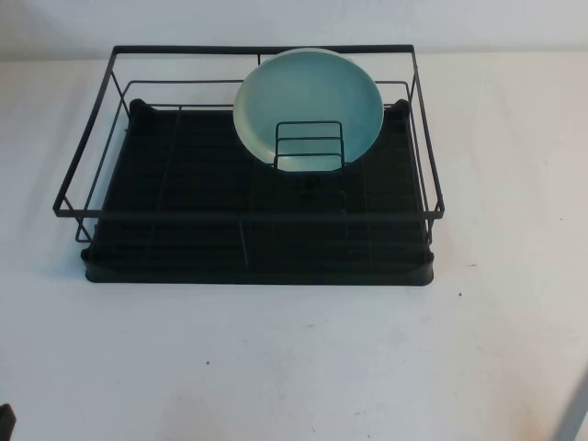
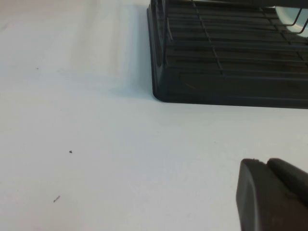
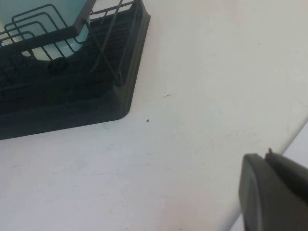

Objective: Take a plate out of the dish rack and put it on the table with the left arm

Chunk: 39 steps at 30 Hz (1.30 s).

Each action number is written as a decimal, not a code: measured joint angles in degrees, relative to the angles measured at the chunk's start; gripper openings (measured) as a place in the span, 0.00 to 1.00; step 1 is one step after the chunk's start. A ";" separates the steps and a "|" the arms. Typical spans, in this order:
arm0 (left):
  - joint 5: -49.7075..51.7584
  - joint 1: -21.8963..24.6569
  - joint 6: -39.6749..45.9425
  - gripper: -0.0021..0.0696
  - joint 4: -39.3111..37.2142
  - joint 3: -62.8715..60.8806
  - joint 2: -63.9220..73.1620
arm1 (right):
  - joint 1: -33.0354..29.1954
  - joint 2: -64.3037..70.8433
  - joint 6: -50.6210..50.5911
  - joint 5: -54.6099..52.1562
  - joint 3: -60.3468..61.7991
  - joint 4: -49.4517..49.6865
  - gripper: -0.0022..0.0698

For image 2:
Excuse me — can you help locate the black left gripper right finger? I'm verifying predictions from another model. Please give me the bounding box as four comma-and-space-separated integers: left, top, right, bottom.
267, 157, 308, 207

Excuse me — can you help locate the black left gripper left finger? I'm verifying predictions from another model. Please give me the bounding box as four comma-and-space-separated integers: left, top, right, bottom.
235, 158, 308, 231

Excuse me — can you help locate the teal round plate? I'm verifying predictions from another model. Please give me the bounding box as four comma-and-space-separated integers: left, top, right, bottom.
274, 6, 308, 39

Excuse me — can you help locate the black plastic drain tray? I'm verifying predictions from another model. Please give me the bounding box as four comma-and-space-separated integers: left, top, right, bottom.
146, 0, 308, 109

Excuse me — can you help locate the black wire dish rack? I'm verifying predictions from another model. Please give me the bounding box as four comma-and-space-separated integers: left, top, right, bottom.
155, 0, 308, 79

